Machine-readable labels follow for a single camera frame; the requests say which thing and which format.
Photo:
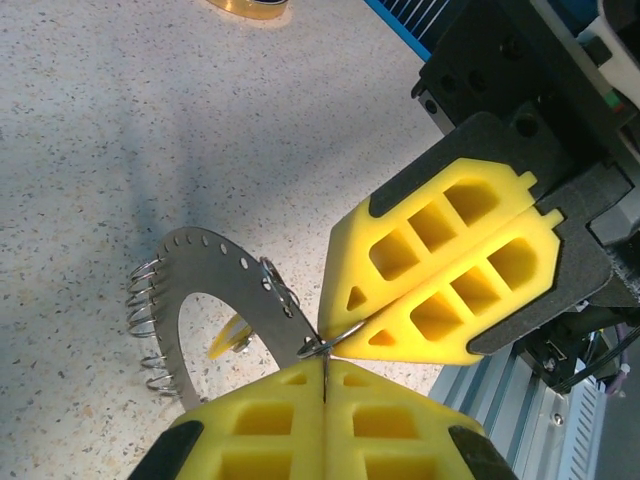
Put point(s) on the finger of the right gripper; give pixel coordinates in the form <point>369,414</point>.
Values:
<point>565,250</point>
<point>350,260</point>

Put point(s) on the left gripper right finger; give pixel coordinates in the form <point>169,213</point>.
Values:
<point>400,440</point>

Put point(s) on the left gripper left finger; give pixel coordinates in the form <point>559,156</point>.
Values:
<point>260,440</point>

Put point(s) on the yellow key tag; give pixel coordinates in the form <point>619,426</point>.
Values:
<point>225,340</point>

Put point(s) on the gold glass rack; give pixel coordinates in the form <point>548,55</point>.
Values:
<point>250,7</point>

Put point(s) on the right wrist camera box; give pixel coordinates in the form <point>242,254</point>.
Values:
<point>620,30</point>

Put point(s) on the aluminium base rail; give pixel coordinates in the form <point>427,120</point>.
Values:
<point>500,425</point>

